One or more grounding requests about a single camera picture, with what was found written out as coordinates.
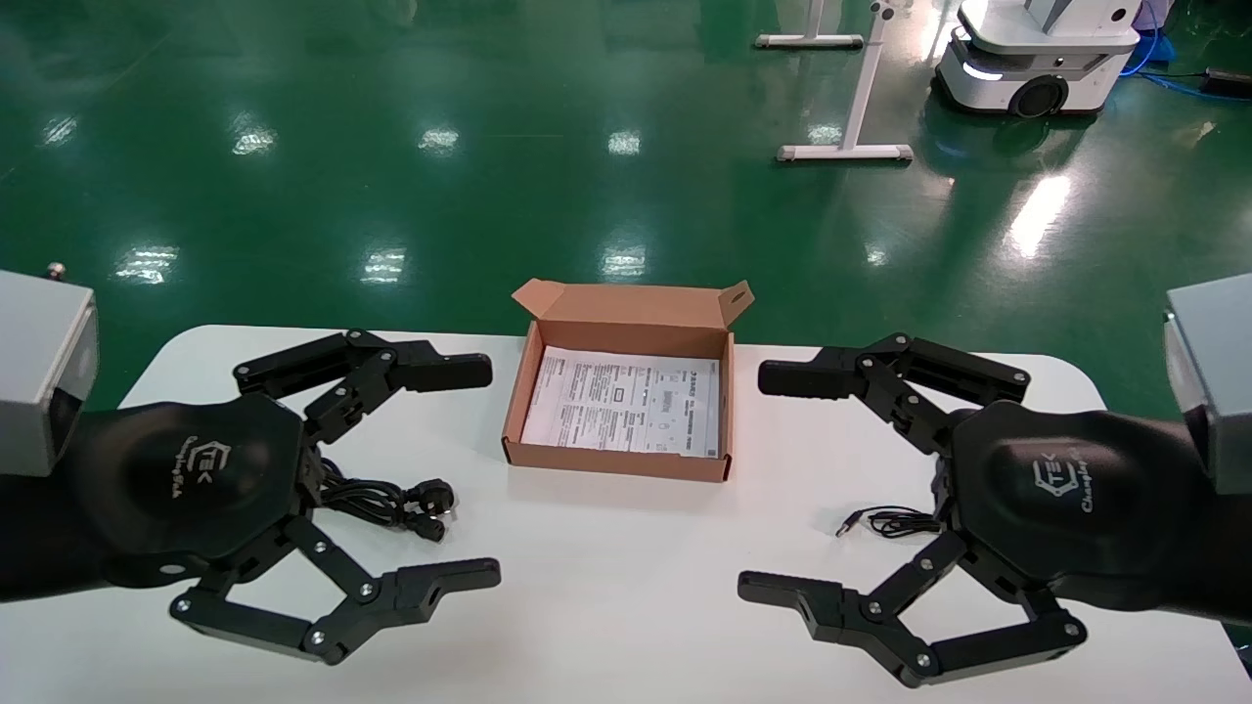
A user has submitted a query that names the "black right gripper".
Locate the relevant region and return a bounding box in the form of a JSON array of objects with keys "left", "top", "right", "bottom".
[{"left": 737, "top": 333, "right": 1206, "bottom": 688}]

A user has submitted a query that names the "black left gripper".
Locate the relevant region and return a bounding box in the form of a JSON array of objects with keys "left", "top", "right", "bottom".
[{"left": 67, "top": 330, "right": 503, "bottom": 666}]

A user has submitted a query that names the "black power cable with plug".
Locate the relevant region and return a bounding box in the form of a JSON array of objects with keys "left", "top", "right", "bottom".
[{"left": 315, "top": 456, "right": 457, "bottom": 545}]

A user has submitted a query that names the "black wired computer mouse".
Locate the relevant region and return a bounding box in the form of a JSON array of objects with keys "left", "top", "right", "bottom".
[{"left": 835, "top": 506, "right": 946, "bottom": 540}]

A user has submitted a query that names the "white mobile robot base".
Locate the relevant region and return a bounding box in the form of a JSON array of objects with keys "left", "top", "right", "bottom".
[{"left": 934, "top": 0, "right": 1143, "bottom": 119}]

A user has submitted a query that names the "brown cardboard box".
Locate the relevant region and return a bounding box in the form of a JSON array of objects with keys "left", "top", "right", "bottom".
[{"left": 501, "top": 278, "right": 755, "bottom": 483}]

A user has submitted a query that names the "white printed instruction sheet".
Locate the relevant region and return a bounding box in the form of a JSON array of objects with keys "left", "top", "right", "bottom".
[{"left": 520, "top": 346, "right": 722, "bottom": 459}]

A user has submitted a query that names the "white metal stand leg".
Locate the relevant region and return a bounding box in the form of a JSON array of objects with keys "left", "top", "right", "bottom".
[
  {"left": 778, "top": 0, "right": 915, "bottom": 164},
  {"left": 755, "top": 0, "right": 866, "bottom": 51}
]

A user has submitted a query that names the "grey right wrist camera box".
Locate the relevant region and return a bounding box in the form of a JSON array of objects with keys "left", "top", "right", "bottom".
[{"left": 1162, "top": 274, "right": 1252, "bottom": 496}]

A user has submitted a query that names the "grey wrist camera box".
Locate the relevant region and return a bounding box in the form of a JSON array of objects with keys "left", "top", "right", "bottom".
[
  {"left": 1162, "top": 274, "right": 1252, "bottom": 496},
  {"left": 0, "top": 262, "right": 101, "bottom": 478}
]

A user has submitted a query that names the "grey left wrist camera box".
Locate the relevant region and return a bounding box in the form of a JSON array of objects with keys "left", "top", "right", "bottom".
[{"left": 0, "top": 262, "right": 101, "bottom": 478}]

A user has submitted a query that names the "blue floor cable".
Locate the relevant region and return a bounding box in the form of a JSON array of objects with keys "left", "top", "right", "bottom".
[{"left": 1120, "top": 0, "right": 1252, "bottom": 105}]

